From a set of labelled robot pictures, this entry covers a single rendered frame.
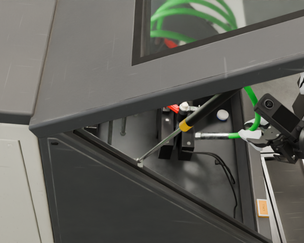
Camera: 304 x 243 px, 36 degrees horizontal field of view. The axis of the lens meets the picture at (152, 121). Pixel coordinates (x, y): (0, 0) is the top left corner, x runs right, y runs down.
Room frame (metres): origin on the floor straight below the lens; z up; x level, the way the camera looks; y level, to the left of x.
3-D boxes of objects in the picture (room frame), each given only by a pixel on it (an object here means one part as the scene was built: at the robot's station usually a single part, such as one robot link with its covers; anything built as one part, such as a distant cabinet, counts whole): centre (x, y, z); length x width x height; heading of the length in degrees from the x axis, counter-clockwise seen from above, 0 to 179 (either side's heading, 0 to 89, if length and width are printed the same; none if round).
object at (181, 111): (0.82, -0.09, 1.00); 0.05 x 0.03 x 0.21; 97
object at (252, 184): (0.85, -0.32, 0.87); 0.62 x 0.04 x 0.16; 7
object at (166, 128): (0.94, -0.07, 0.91); 0.34 x 0.10 x 0.15; 7
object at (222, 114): (1.02, -0.24, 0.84); 0.04 x 0.04 x 0.01
